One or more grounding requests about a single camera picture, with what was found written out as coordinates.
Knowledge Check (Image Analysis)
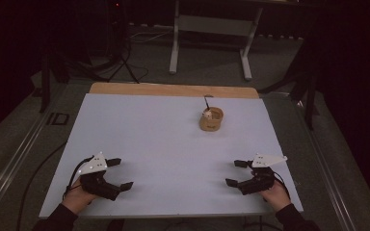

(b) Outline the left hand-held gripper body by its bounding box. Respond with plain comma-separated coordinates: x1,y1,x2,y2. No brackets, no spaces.
77,151,123,202

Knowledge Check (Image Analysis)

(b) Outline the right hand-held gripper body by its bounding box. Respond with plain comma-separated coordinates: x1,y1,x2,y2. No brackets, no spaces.
237,154,288,196

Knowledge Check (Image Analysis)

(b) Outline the round wooden pen holder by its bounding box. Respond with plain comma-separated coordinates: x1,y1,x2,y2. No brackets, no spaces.
198,106,225,132

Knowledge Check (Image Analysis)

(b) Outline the person's right hand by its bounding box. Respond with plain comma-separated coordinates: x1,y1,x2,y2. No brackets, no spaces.
258,180,292,213

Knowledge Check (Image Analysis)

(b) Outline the person's left hand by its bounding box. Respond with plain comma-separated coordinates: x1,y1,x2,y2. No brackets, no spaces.
61,177,99,216

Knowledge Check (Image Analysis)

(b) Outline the white table mat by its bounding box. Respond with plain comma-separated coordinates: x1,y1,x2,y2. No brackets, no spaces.
39,92,304,219

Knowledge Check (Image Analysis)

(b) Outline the black tripod stand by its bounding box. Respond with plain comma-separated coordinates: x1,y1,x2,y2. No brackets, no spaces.
106,0,142,85

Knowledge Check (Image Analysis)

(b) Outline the right hand-held gripper cable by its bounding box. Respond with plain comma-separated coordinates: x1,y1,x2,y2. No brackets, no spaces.
272,170,292,200

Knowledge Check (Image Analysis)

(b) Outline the hand-held gripper cable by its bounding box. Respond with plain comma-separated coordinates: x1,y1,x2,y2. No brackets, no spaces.
272,170,292,200
14,141,96,231

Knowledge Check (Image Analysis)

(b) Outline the left hand-held gripper cable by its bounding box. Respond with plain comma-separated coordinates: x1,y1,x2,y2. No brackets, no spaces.
14,141,96,231

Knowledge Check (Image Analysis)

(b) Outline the aluminium floor rail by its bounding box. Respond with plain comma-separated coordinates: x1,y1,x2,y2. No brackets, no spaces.
0,105,58,223
293,98,358,231

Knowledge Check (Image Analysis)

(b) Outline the black rectangular floor bracket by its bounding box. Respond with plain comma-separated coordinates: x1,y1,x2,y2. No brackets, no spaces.
45,112,70,126

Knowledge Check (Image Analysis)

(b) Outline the black metal post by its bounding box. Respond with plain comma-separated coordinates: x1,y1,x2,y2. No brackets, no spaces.
303,64,320,131
39,52,53,114

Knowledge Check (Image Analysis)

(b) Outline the white metal desk frame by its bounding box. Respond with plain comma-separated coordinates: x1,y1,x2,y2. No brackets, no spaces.
169,0,265,82

